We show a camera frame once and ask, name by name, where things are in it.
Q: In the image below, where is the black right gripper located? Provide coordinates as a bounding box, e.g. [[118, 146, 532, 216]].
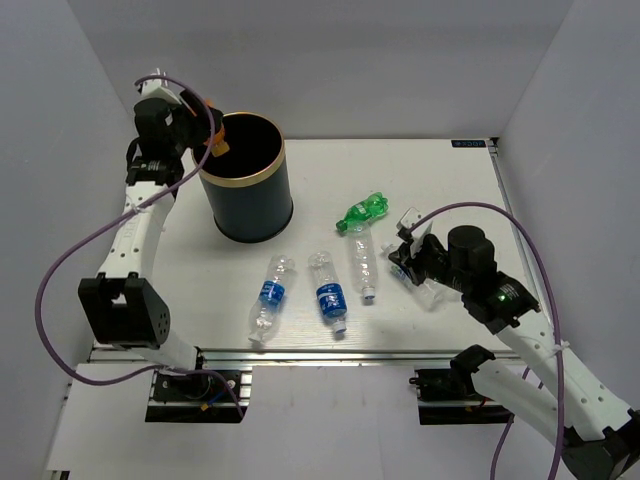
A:
[[388, 234, 471, 293]]

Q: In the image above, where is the orange plastic bottle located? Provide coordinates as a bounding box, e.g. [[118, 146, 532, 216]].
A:
[[207, 126, 230, 157]]

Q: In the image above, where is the clear bottle dark blue label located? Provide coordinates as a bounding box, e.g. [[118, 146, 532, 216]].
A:
[[308, 251, 348, 339]]

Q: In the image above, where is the crushed Aquarius bottle blue label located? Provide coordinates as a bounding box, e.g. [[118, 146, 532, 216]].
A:
[[248, 255, 296, 345]]

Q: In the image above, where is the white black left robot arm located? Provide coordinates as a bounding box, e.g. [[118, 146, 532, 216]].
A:
[[78, 91, 218, 399]]

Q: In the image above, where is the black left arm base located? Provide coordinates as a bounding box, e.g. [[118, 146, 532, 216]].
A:
[[145, 370, 252, 424]]

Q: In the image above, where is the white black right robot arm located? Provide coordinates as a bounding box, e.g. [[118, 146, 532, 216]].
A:
[[388, 225, 639, 479]]

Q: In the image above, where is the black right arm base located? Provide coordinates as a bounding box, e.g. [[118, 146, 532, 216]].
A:
[[409, 368, 511, 426]]

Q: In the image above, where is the dark bin with gold rim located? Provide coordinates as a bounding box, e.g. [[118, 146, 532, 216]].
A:
[[199, 112, 294, 243]]

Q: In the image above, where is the clear bottle green-blue label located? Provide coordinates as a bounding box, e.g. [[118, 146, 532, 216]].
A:
[[381, 243, 448, 312]]

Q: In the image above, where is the clear unlabeled plastic bottle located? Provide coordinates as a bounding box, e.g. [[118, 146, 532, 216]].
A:
[[347, 222, 378, 305]]

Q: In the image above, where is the green Sprite bottle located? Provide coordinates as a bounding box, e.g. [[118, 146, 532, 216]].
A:
[[336, 192, 389, 233]]

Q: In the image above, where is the blue logo sticker right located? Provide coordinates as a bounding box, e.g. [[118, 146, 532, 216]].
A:
[[451, 139, 486, 148]]

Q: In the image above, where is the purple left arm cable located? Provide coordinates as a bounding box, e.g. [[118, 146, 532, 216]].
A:
[[34, 74, 249, 421]]

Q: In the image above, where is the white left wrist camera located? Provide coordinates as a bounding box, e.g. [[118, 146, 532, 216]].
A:
[[136, 79, 183, 105]]

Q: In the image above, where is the aluminium right table rail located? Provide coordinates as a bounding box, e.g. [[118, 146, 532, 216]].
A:
[[487, 137, 555, 332]]

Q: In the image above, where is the aluminium table rail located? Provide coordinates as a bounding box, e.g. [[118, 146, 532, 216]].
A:
[[88, 347, 521, 369], [487, 137, 555, 332]]

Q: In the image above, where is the aluminium front table rail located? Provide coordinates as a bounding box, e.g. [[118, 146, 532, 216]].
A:
[[88, 347, 521, 369]]

